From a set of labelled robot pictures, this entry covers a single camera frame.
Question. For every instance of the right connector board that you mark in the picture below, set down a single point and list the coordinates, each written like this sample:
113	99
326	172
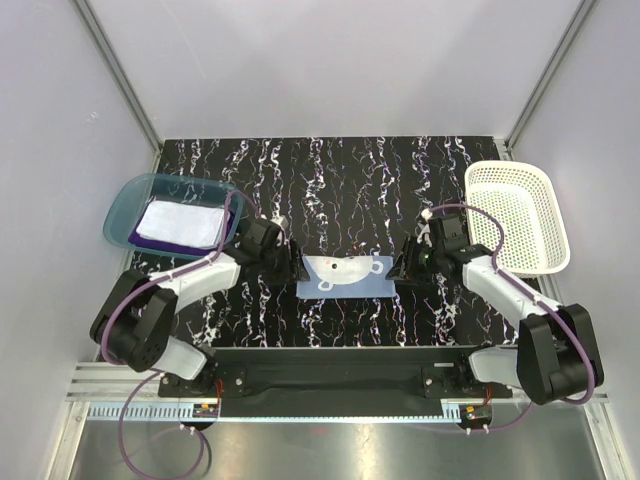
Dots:
479	413

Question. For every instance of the blue-edged white towel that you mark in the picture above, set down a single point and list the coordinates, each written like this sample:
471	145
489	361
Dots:
356	277

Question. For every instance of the left aluminium corner post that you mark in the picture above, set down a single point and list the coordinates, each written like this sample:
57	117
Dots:
115	68

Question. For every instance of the connector board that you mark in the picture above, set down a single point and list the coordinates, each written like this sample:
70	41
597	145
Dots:
206	410
479	413

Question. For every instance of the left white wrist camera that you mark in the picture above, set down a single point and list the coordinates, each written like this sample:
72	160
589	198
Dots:
281	222

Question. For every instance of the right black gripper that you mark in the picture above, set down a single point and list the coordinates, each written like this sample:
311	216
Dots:
413	275

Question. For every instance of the left connector board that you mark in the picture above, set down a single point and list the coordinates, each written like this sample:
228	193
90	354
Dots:
206	410

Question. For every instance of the right aluminium corner post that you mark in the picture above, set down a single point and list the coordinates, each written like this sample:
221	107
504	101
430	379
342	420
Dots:
577	22

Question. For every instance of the aluminium corner post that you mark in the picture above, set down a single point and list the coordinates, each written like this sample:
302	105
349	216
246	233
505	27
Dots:
577	22
115	68

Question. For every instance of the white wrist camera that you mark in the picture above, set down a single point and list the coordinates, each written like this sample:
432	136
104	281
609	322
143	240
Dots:
281	222
423	236

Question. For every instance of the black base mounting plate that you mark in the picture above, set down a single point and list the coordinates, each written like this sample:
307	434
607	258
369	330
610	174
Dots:
398	383

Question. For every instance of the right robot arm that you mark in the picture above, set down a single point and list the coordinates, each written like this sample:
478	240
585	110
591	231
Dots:
556	356

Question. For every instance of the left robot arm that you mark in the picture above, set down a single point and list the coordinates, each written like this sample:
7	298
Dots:
135	324

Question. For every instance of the light blue towel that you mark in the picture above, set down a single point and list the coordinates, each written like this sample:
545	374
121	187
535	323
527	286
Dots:
160	209

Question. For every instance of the white plastic basket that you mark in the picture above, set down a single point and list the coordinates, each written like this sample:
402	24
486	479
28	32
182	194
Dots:
522	199

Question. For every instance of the aluminium rail frame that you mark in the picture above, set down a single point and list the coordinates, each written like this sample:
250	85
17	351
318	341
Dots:
118	427

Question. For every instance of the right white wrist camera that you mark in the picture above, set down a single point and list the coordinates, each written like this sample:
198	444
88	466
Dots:
423	236

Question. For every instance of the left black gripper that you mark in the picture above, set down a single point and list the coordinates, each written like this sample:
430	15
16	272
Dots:
294	270

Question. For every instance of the teal translucent tray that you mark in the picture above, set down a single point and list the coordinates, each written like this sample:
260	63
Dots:
130	204

